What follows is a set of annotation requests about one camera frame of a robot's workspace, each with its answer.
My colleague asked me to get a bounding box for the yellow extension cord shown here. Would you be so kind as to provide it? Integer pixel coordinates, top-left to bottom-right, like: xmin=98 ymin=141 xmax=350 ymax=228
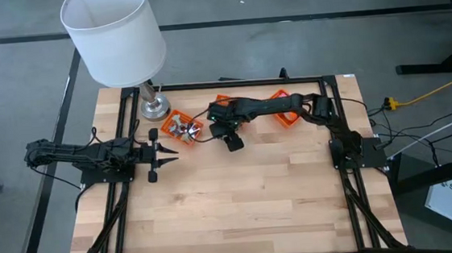
xmin=381 ymin=68 xmax=452 ymax=112

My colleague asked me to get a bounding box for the orange plastic basket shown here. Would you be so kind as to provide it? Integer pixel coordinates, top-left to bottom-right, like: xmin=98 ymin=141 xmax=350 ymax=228
xmin=159 ymin=106 xmax=206 ymax=149
xmin=213 ymin=91 xmax=254 ymax=133
xmin=267 ymin=87 xmax=305 ymax=131

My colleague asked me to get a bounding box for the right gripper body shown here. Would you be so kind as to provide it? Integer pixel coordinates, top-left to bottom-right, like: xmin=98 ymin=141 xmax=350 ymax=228
xmin=206 ymin=99 xmax=247 ymax=155

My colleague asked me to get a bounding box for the silver metal lamp stand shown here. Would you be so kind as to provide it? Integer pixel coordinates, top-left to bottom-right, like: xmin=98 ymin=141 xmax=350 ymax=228
xmin=137 ymin=78 xmax=173 ymax=123

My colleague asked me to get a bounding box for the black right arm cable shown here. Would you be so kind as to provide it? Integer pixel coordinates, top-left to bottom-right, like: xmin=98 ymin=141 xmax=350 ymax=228
xmin=186 ymin=107 xmax=217 ymax=146

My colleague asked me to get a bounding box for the beige staple remover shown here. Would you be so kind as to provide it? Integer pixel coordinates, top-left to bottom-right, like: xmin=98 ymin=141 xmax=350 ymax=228
xmin=167 ymin=114 xmax=187 ymax=135
xmin=179 ymin=124 xmax=201 ymax=143

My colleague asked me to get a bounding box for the black equipment stand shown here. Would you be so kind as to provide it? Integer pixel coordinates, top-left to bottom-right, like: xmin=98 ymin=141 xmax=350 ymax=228
xmin=388 ymin=149 xmax=452 ymax=253

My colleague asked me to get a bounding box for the black aluminium rig frame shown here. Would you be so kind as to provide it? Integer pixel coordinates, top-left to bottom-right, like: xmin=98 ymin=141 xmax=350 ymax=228
xmin=0 ymin=60 xmax=452 ymax=253

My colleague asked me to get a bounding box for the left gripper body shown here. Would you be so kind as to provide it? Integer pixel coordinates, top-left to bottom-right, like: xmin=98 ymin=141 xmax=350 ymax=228
xmin=131 ymin=127 xmax=164 ymax=185

